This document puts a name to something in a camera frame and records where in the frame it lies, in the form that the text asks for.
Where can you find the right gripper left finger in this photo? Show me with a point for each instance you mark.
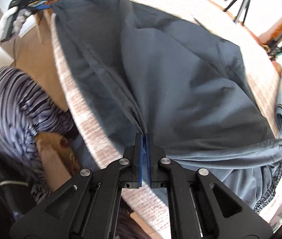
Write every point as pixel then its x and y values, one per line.
pixel 131 175

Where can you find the left hand white glove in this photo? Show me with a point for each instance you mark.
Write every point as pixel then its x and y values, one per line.
pixel 11 23

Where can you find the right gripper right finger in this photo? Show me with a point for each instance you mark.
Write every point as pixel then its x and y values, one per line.
pixel 155 176

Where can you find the beige plaid bed blanket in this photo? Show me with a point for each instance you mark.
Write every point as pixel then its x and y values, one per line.
pixel 101 134

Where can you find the striped purple clothed leg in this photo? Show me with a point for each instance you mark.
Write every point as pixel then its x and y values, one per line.
pixel 26 110

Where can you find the dark grey pants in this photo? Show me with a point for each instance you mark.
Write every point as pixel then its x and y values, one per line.
pixel 170 84

